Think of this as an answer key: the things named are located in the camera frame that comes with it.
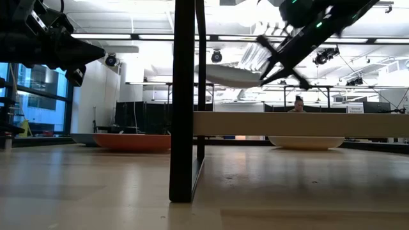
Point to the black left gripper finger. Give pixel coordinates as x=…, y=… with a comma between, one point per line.
x=83, y=47
x=83, y=60

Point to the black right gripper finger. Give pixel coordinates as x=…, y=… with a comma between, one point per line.
x=267, y=71
x=276, y=77

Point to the light grey plate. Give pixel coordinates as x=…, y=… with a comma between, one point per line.
x=230, y=76

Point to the cream white plate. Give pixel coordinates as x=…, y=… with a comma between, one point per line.
x=306, y=142

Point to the blue plate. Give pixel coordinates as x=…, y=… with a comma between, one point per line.
x=81, y=139

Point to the orange red plate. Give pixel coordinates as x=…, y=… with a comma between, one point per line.
x=132, y=142

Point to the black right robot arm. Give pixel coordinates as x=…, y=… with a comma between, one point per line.
x=335, y=19

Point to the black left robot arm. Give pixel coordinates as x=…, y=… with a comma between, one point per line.
x=9, y=48

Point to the wooden shelf with black legs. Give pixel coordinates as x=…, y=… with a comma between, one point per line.
x=182, y=96

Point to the black ceiling spotlight cluster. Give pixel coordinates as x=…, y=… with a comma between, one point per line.
x=326, y=55
x=354, y=81

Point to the person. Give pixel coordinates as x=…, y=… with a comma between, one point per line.
x=298, y=104

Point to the white sign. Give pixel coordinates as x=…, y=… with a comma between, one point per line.
x=355, y=108

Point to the black room partition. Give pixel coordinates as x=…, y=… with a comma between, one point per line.
x=143, y=118

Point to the yellow floor sign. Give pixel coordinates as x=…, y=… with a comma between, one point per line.
x=24, y=129

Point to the black monitor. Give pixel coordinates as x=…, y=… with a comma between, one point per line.
x=377, y=107

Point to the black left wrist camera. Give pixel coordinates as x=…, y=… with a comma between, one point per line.
x=76, y=76

